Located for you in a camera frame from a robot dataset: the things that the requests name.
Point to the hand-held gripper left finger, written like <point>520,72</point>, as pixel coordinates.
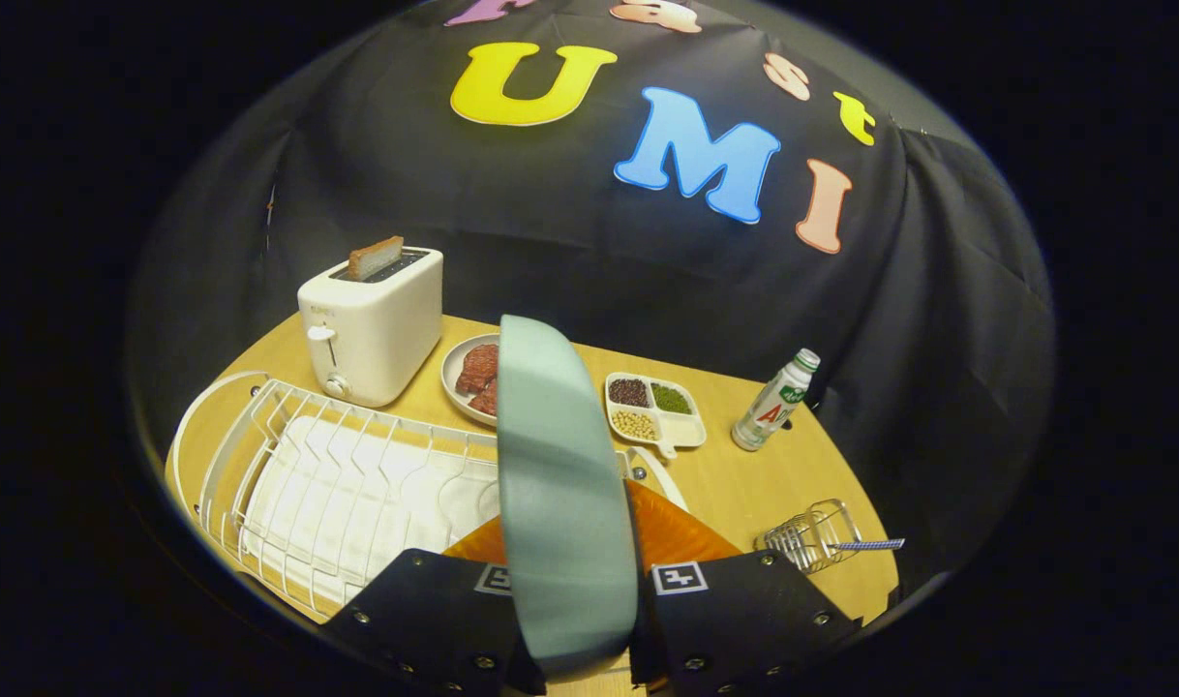
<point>435,620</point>

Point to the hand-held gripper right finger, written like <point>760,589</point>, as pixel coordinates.
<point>735,624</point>

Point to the pale green plate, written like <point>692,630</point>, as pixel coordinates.
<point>565,503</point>

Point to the white divided bean dish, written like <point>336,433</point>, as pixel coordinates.
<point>681,429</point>

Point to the white round plate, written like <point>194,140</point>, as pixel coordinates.
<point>451,373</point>

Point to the white green drink bottle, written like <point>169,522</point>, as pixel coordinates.
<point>771,407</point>

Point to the red meat piece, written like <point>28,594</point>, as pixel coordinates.
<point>478,366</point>
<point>486,401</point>

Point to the white toaster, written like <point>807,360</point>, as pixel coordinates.
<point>377,329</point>

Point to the brown toast slice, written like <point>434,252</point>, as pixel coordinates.
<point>375,257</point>

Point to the black backdrop cloth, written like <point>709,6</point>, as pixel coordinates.
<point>551,232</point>

